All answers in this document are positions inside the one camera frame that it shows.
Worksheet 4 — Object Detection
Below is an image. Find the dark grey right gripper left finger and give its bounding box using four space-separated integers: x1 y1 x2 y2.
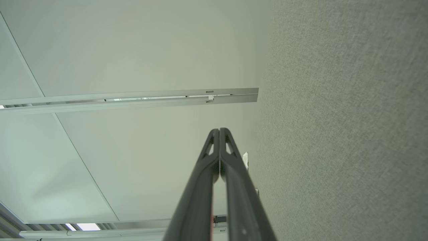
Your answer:
163 129 220 241

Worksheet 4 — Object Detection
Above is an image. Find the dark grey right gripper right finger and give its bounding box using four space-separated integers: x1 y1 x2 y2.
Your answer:
220 128 277 241

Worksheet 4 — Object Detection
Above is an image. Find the aluminium frame post with clip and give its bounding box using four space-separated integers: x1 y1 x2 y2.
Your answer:
0 88 259 116

